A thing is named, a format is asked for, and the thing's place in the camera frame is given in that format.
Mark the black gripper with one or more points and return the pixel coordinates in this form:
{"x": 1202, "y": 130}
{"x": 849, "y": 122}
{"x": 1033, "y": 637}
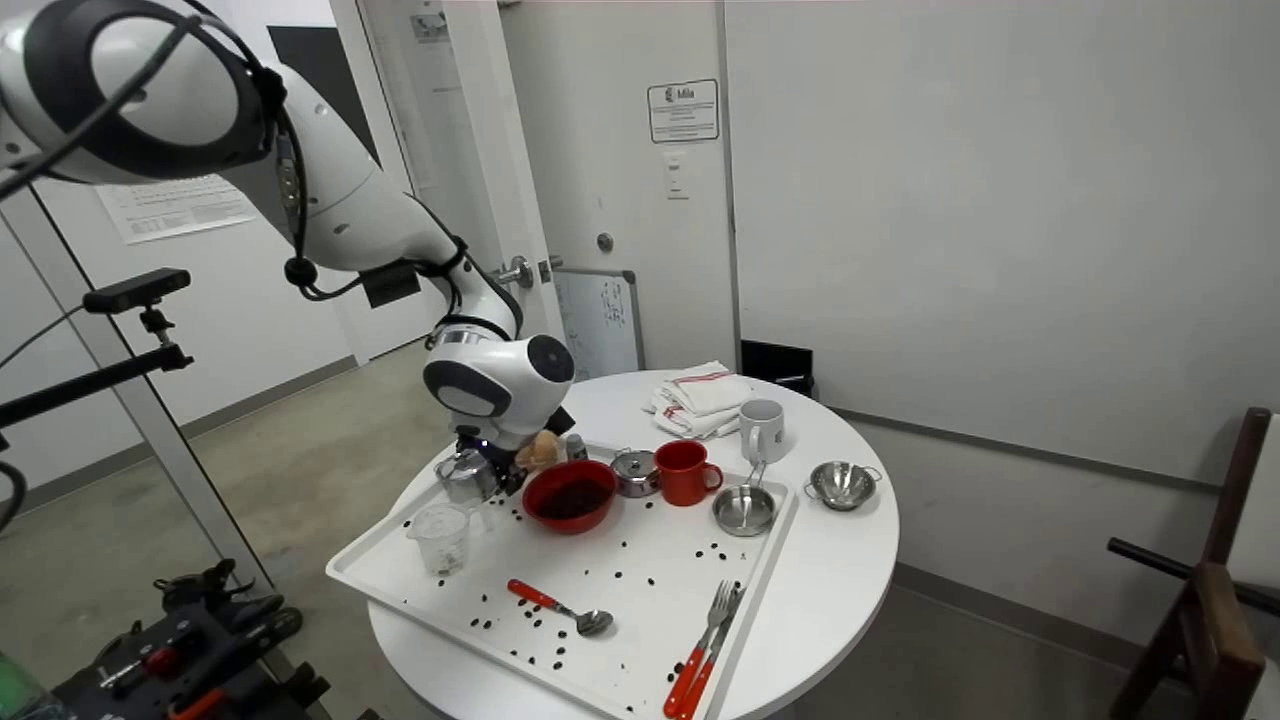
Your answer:
{"x": 485, "y": 444}

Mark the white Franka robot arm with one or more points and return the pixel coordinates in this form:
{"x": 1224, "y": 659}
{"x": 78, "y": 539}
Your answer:
{"x": 333, "y": 187}

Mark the red bowl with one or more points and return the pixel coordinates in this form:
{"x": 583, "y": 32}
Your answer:
{"x": 570, "y": 497}

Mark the small steel bowl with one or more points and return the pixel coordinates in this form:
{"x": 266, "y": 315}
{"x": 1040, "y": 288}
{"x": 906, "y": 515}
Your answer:
{"x": 841, "y": 487}

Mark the small steel shaker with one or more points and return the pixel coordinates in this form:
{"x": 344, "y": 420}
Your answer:
{"x": 578, "y": 448}

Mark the small steel cup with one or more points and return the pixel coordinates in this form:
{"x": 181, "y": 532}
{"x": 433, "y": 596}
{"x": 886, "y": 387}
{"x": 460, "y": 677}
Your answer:
{"x": 632, "y": 474}

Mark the red mug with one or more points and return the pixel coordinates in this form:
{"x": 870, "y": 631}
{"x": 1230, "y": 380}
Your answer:
{"x": 682, "y": 474}

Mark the white plastic tray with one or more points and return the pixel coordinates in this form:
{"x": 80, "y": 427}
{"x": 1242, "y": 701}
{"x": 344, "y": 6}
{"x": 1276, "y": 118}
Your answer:
{"x": 640, "y": 600}

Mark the small framed whiteboard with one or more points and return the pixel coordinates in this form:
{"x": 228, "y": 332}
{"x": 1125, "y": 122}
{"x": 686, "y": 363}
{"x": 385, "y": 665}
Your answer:
{"x": 601, "y": 320}

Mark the white cloth with red stripes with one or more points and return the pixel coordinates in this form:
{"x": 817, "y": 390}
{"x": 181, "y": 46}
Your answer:
{"x": 695, "y": 400}

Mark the steel saucer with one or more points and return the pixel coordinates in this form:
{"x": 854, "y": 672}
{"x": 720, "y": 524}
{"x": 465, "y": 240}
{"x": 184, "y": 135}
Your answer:
{"x": 744, "y": 510}

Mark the round door lock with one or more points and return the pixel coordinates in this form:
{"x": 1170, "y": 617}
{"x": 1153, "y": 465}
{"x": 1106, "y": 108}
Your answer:
{"x": 605, "y": 240}

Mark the black workbench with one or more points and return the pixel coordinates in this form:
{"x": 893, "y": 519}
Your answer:
{"x": 184, "y": 646}

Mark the white Mila door sign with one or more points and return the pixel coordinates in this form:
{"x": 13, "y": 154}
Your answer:
{"x": 682, "y": 108}

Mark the white paper notice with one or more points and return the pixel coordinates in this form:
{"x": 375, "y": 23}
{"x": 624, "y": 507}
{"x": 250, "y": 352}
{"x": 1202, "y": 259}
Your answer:
{"x": 174, "y": 211}

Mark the wooden chair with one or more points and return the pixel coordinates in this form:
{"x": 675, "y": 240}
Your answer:
{"x": 1222, "y": 626}

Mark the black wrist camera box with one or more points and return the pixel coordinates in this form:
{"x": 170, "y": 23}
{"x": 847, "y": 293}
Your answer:
{"x": 561, "y": 420}

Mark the grey metal partition post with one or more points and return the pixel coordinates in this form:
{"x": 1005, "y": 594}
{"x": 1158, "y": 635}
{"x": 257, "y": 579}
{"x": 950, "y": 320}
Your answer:
{"x": 133, "y": 387}

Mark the black camera bar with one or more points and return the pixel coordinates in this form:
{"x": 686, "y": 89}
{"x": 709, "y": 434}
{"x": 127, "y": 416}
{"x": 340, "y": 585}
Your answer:
{"x": 136, "y": 288}

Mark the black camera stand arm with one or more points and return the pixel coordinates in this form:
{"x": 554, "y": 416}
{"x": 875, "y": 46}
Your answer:
{"x": 94, "y": 380}

